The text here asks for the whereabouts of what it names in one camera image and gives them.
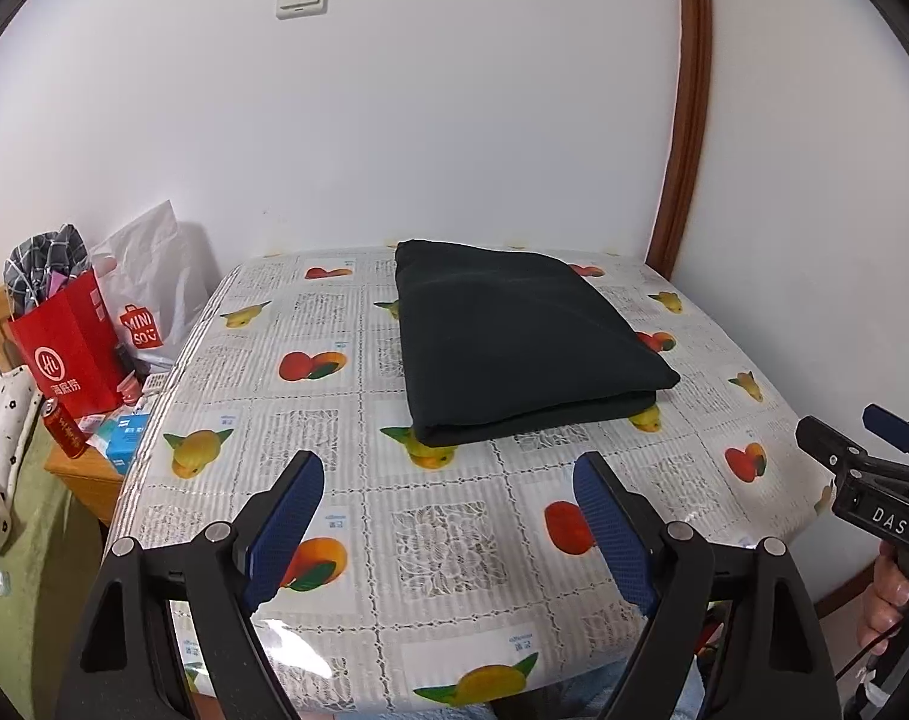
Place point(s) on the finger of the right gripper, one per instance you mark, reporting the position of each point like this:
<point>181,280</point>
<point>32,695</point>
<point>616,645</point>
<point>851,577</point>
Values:
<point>889,427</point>
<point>826,445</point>

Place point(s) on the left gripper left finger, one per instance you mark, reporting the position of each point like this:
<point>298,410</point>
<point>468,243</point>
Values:
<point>125,660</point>

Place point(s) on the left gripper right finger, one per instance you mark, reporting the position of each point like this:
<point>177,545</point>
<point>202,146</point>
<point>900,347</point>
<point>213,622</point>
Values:
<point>772,661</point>

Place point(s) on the black sweatshirt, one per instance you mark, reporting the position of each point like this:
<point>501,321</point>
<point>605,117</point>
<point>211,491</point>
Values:
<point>502,343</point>

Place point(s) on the person's right hand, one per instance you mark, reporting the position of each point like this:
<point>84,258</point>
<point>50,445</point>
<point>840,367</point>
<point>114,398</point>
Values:
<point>883,601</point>

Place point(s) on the green bedding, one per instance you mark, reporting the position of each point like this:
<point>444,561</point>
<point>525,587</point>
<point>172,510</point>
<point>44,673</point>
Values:
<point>49,563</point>

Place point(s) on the wooden bedside table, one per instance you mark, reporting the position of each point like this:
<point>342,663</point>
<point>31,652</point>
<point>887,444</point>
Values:
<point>90,478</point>

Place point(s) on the blue tissue pack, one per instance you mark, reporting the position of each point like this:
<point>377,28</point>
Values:
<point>125,440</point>

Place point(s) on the red drink can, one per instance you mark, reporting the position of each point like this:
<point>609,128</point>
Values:
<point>65,431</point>

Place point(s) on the fruit print tablecloth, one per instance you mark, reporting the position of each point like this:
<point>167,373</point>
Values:
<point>437,578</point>

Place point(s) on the red paper bag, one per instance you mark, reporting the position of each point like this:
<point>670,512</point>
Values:
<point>69,344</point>

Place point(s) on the white Miniso plastic bag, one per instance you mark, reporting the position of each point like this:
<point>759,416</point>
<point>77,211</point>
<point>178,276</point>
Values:
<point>150,273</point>

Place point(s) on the grey plaid cloth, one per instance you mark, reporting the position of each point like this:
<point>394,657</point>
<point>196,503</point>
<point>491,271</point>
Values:
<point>41,266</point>

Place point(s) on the brown wooden door frame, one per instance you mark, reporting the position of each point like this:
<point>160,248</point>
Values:
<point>693,93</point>

